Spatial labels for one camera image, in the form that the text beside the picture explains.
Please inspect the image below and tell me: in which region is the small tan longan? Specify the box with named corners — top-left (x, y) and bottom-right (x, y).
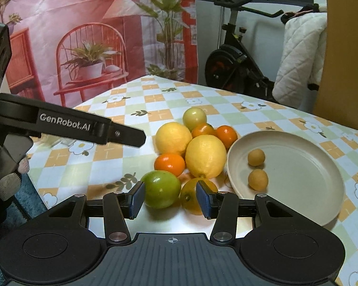
top-left (247, 148), bottom-right (266, 167)
top-left (247, 169), bottom-right (268, 191)

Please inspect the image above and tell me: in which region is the green apple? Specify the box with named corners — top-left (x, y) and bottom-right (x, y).
top-left (141, 170), bottom-right (182, 209)

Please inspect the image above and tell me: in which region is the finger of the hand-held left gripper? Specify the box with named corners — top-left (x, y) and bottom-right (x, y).
top-left (109, 122), bottom-right (147, 148)

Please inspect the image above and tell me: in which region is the small orange tangerine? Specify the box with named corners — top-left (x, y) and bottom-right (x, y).
top-left (215, 125), bottom-right (238, 151)
top-left (191, 123), bottom-right (216, 138)
top-left (154, 153), bottom-right (186, 177)

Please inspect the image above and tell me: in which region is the person's left hand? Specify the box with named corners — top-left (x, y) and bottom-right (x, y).
top-left (0, 156), bottom-right (30, 199)

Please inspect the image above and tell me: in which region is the pink printed backdrop cloth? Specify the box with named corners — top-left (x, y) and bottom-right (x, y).
top-left (0, 0), bottom-right (199, 108)

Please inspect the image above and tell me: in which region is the large yellow-orange orange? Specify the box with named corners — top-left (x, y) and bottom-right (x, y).
top-left (180, 178), bottom-right (220, 216)

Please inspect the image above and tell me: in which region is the dark cloth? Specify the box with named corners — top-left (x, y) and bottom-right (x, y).
top-left (281, 4), bottom-right (320, 24)

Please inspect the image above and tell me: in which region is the teal fluffy rug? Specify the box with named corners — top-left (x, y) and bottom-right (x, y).
top-left (0, 170), bottom-right (50, 286)

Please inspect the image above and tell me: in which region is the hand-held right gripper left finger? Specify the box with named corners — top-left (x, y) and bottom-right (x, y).
top-left (48, 181), bottom-right (146, 243)

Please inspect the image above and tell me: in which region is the beige round plate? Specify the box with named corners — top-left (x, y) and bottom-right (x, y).
top-left (226, 131), bottom-right (345, 227)

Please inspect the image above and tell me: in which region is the white quilted blanket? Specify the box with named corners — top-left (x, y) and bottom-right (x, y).
top-left (271, 4), bottom-right (329, 114)

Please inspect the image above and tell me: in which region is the yellow lemon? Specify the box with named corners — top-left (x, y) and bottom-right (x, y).
top-left (155, 122), bottom-right (193, 157)
top-left (185, 135), bottom-right (227, 180)

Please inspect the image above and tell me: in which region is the pale yellow-green apple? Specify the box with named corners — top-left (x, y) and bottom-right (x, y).
top-left (183, 107), bottom-right (207, 132)

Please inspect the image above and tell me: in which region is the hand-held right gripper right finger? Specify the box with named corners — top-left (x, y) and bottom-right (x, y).
top-left (196, 181), bottom-right (297, 243)

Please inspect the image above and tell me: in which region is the black exercise bike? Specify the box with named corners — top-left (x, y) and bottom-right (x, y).
top-left (204, 0), bottom-right (285, 105)

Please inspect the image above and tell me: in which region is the checkered floral tablecloth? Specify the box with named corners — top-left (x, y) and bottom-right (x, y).
top-left (27, 76), bottom-right (358, 286)

